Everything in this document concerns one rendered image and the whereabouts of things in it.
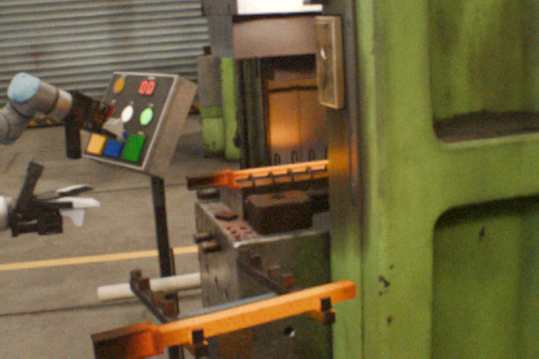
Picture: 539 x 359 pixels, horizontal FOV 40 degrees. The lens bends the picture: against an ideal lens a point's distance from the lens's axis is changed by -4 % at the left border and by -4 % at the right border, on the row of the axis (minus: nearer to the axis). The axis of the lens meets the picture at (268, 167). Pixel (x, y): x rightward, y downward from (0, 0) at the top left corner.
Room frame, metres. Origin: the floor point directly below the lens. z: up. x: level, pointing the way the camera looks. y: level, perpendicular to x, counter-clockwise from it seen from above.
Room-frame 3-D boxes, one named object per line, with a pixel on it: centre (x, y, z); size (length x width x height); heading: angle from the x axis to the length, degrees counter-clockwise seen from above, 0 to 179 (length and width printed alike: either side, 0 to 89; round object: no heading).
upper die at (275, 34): (1.78, -0.11, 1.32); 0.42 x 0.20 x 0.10; 107
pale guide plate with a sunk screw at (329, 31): (1.46, -0.13, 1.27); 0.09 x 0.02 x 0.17; 17
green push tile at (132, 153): (2.07, 0.37, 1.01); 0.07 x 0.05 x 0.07; 42
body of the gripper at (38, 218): (1.56, 0.51, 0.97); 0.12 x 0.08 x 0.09; 108
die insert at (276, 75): (1.77, -0.15, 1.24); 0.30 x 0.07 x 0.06; 107
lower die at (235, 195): (1.78, -0.11, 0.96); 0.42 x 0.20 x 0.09; 107
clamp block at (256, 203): (1.57, -0.02, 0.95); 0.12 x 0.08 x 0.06; 107
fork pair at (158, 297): (1.17, 0.08, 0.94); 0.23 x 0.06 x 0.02; 116
